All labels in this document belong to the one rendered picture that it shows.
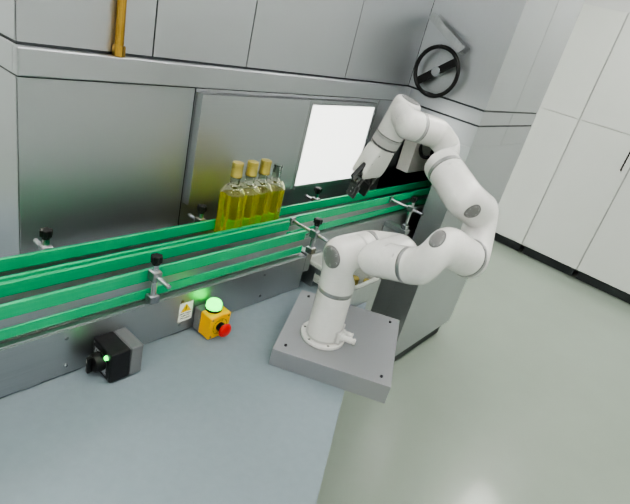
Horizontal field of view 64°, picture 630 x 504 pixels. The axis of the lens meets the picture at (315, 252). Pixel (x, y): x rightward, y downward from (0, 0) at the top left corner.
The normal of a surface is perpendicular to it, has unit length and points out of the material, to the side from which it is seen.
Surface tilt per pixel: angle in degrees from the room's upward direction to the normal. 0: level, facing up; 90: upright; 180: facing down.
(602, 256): 90
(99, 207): 90
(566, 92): 90
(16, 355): 90
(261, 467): 0
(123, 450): 0
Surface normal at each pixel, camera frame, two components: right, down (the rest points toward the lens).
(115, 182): 0.73, 0.44
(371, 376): 0.22, -0.86
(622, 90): -0.64, 0.19
